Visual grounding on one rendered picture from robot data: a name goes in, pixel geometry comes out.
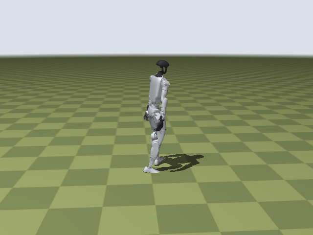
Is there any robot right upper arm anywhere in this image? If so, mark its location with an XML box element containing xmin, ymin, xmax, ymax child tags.
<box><xmin>160</xmin><ymin>79</ymin><xmax>170</xmax><ymax>103</ymax></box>

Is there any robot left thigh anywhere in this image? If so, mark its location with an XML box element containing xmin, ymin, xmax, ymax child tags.
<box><xmin>145</xmin><ymin>110</ymin><xmax>157</xmax><ymax>140</ymax></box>

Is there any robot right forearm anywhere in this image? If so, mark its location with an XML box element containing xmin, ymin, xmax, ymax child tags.
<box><xmin>160</xmin><ymin>98</ymin><xmax>168</xmax><ymax>120</ymax></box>

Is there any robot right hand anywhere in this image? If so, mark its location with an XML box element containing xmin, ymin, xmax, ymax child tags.
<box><xmin>154</xmin><ymin>116</ymin><xmax>164</xmax><ymax>131</ymax></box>

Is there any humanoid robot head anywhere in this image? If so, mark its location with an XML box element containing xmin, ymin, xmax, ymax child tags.
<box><xmin>155</xmin><ymin>60</ymin><xmax>169</xmax><ymax>77</ymax></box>

